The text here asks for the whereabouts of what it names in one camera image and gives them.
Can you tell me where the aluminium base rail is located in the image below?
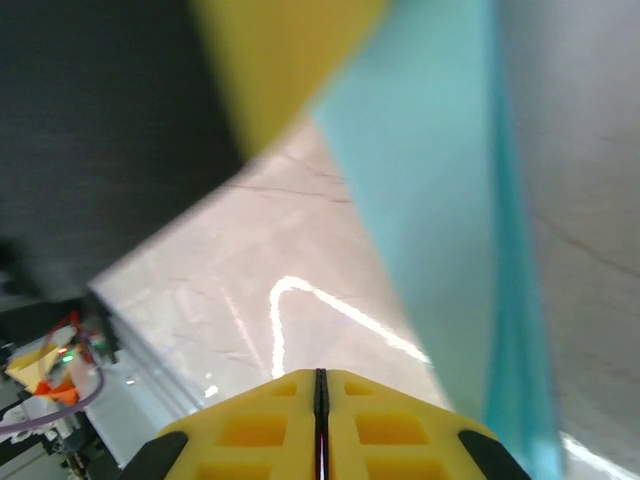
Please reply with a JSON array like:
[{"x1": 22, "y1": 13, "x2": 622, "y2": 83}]
[{"x1": 84, "y1": 284, "x2": 206, "y2": 480}]

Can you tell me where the yellow folded paper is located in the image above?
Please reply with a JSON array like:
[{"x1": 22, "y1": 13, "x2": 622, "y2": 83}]
[{"x1": 3, "y1": 346, "x2": 64, "y2": 384}]

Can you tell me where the orange folded paper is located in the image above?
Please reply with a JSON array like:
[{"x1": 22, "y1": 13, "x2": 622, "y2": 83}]
[{"x1": 34, "y1": 378, "x2": 82, "y2": 407}]

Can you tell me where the red wire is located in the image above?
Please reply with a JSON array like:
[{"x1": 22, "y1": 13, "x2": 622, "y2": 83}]
[{"x1": 44, "y1": 310, "x2": 96, "y2": 351}]

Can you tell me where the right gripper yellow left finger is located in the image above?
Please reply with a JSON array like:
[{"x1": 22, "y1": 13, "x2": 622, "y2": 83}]
[{"x1": 119, "y1": 368, "x2": 318, "y2": 480}]

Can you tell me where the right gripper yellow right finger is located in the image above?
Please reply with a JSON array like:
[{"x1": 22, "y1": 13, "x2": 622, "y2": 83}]
[{"x1": 323, "y1": 368, "x2": 532, "y2": 480}]

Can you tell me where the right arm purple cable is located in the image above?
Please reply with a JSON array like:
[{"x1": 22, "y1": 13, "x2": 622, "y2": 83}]
[{"x1": 0, "y1": 369, "x2": 107, "y2": 439}]

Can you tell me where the teal paper sheet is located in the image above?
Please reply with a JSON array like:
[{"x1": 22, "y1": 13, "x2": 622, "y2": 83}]
[{"x1": 309, "y1": 0, "x2": 566, "y2": 480}]

